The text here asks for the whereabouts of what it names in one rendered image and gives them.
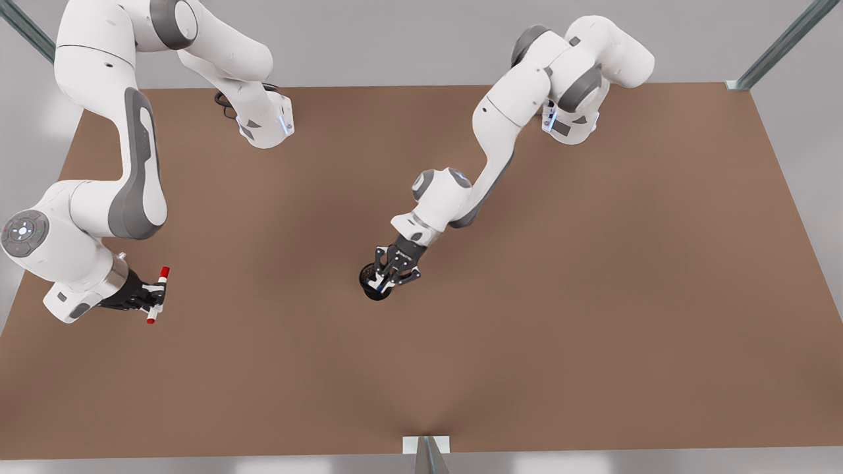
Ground red and white pen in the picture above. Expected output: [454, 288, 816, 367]
[146, 265, 171, 325]

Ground black cup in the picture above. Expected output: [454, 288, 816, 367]
[358, 262, 396, 303]

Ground silver frame post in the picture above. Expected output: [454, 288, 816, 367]
[0, 0, 57, 65]
[724, 0, 843, 92]
[402, 434, 452, 474]

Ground black cable loop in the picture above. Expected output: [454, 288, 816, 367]
[213, 82, 280, 122]

